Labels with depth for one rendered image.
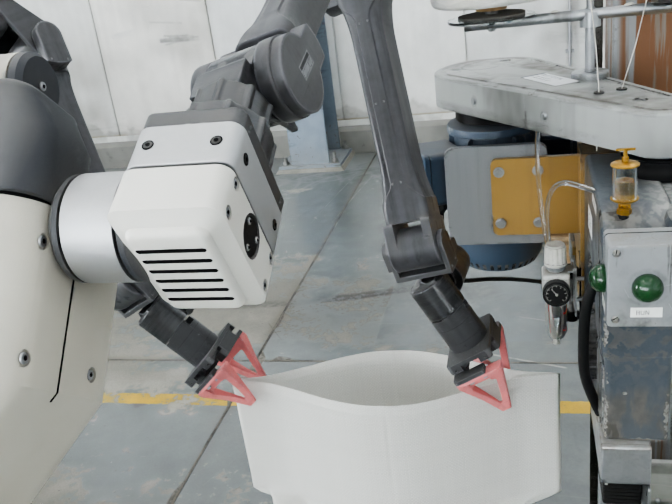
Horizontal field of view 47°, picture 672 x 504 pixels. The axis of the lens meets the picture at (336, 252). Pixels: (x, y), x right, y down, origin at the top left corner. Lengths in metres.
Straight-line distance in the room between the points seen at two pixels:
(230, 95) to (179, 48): 5.90
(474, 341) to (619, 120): 0.34
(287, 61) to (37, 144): 0.22
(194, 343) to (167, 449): 1.81
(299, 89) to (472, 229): 0.61
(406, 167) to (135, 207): 0.51
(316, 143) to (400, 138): 4.88
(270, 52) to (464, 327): 0.50
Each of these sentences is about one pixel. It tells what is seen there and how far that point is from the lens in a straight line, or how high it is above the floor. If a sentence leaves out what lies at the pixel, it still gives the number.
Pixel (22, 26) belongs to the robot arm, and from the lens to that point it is 1.25.
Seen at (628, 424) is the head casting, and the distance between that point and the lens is 0.95.
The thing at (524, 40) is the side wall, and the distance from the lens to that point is 6.01.
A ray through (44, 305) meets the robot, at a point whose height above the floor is 1.41.
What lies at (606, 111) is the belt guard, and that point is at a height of 1.41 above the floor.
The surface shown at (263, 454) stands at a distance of 1.23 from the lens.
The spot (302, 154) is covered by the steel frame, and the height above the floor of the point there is 0.13.
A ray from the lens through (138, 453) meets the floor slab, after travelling 2.96.
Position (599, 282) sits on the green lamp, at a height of 1.29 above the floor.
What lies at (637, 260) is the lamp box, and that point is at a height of 1.31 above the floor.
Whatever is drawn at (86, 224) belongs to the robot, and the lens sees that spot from 0.61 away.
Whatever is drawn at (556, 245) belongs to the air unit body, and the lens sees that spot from 1.08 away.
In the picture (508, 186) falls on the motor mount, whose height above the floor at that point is 1.25.
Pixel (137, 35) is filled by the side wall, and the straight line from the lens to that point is 6.69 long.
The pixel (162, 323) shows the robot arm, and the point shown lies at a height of 1.15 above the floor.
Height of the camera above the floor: 1.64
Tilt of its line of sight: 22 degrees down
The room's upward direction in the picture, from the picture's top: 7 degrees counter-clockwise
